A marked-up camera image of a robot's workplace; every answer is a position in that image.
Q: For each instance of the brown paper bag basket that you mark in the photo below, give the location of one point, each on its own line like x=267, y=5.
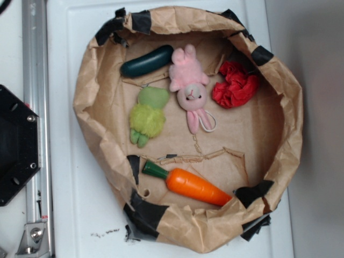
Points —
x=251, y=155

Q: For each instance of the green plush frog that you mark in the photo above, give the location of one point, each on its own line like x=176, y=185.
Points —
x=147, y=116

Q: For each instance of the orange toy carrot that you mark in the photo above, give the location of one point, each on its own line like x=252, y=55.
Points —
x=187, y=184

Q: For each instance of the pink plush bunny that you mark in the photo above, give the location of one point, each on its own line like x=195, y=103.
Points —
x=189, y=81

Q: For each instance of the dark green toy cucumber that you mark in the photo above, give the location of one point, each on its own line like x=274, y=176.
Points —
x=147, y=63

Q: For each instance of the red crumpled cloth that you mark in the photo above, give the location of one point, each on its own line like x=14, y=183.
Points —
x=238, y=87

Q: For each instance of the white plastic tray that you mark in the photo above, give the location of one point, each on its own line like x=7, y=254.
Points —
x=88, y=221

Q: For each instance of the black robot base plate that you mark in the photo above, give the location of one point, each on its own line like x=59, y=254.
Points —
x=19, y=145

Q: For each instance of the aluminium extrusion rail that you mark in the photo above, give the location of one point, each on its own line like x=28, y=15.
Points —
x=39, y=204

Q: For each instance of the metal corner bracket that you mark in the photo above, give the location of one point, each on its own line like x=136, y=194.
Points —
x=34, y=242

